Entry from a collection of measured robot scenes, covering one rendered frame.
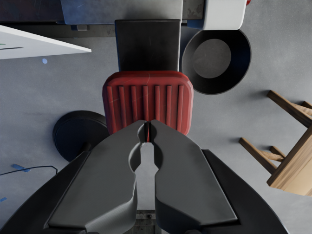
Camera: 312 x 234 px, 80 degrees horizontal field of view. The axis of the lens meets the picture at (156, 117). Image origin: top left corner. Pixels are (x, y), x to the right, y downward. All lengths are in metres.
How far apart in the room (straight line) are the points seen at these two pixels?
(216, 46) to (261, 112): 0.44
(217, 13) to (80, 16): 0.17
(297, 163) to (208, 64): 0.55
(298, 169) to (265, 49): 0.53
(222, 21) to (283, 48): 0.82
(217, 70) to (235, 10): 0.70
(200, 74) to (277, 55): 0.36
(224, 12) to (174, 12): 0.07
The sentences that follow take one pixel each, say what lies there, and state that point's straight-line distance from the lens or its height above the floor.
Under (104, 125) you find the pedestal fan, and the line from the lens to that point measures 1.02.
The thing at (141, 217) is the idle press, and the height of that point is 0.03.
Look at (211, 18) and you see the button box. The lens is 0.27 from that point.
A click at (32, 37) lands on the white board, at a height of 0.41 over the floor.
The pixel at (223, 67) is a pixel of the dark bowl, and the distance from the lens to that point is 0.97.
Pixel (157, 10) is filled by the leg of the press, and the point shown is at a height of 0.64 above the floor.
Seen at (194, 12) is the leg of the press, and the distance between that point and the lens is 0.28.
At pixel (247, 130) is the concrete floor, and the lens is 1.17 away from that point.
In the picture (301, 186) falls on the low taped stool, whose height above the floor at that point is 0.33.
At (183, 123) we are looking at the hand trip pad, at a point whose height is 0.76.
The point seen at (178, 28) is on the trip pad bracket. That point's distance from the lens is 0.19.
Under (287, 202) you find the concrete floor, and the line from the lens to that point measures 1.73.
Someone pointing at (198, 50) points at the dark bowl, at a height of 0.00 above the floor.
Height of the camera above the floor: 0.89
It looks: 63 degrees down
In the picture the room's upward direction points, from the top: 178 degrees clockwise
